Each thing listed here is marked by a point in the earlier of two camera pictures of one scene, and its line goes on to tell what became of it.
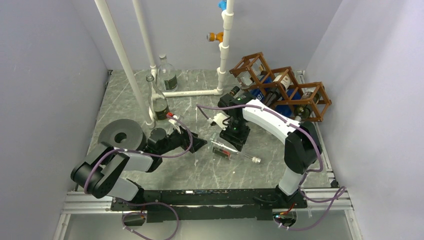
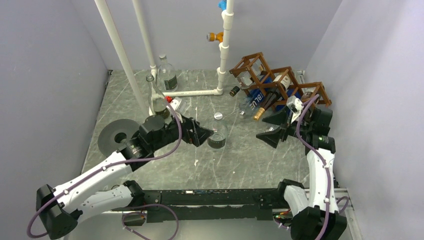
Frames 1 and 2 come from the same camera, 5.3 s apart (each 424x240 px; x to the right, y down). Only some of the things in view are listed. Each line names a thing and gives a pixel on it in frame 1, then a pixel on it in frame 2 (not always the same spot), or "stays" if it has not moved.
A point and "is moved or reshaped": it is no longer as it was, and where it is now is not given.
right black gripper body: x=236 y=133 to x=290 y=129
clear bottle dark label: x=230 y=153 is moved or reshaped
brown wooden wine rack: x=278 y=89 stays
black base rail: x=210 y=204 stays
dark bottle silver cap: x=303 y=111 is moved or reshaped
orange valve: x=211 y=36 stays
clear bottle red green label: x=167 y=78 stays
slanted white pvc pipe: x=108 y=22 stays
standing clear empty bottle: x=158 y=105 stays
